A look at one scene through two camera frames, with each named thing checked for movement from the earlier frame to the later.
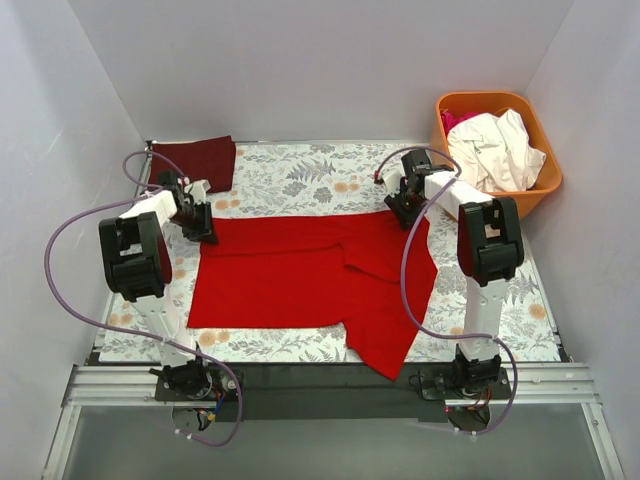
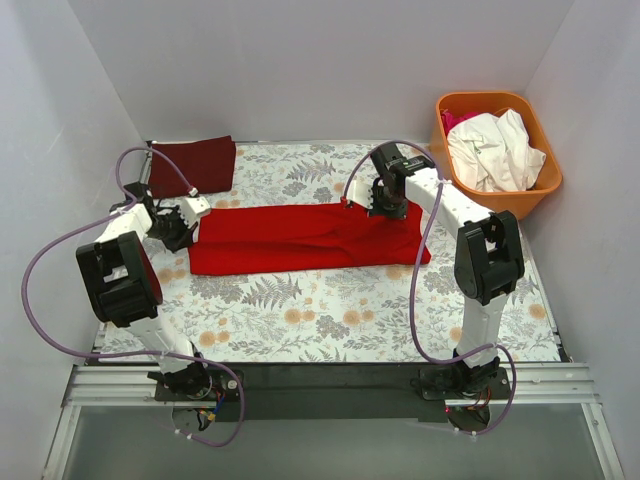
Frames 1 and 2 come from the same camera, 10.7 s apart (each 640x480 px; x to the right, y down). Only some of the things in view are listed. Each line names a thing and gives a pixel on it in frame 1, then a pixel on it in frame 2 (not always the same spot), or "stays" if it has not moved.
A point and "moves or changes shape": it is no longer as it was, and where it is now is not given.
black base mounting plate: (330, 392) stays
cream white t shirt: (494, 152) stays
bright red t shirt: (367, 273) moves or changes shape
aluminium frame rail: (532, 386) stays
